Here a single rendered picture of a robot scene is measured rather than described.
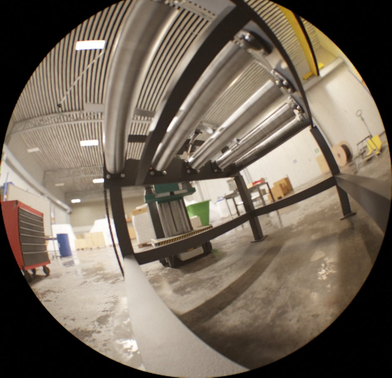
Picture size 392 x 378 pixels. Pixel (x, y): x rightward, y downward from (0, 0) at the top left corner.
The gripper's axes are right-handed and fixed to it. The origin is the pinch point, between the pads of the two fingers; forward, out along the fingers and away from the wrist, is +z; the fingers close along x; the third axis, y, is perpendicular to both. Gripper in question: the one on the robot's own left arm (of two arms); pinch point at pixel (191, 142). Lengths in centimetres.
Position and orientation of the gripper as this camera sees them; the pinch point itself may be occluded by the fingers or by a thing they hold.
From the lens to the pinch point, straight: 114.3
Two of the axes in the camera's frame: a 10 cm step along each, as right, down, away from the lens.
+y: 8.5, 3.4, 3.9
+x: -4.7, 1.6, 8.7
